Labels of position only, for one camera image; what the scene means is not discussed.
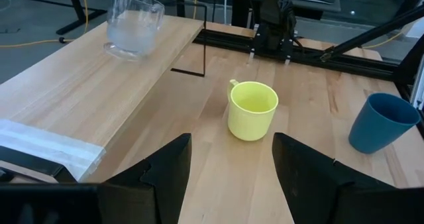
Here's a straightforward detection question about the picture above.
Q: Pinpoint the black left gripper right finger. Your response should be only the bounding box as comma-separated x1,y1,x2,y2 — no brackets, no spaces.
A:
272,132,400,224

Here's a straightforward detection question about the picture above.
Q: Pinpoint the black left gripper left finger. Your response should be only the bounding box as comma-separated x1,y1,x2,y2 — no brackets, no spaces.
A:
97,133,193,224

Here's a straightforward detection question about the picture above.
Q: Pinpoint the blue-green plastic cup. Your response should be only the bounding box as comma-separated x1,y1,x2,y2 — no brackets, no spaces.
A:
348,92,421,154

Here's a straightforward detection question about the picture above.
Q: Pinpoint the pale yellow mug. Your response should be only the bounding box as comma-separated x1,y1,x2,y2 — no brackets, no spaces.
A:
227,79,280,142

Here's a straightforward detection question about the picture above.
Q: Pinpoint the black stand leg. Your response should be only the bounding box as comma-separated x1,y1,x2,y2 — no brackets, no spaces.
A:
56,0,107,36

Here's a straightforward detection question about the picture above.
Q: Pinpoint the black aluminium table frame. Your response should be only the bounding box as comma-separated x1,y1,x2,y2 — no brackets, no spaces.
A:
193,28,424,84

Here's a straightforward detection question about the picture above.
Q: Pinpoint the wooden shelf with black frame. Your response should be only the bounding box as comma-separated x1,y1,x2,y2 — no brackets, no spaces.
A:
0,1,208,185

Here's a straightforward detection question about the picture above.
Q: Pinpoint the silver aluminium frame post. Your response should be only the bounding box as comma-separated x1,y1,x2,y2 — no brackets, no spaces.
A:
410,53,424,111

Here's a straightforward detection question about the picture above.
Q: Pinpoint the black diagonal frame strut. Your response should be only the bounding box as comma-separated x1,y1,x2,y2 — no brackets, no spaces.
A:
319,5,424,62

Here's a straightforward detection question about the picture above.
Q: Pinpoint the yellow cable on floor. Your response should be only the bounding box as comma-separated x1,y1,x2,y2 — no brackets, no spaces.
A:
0,0,90,49

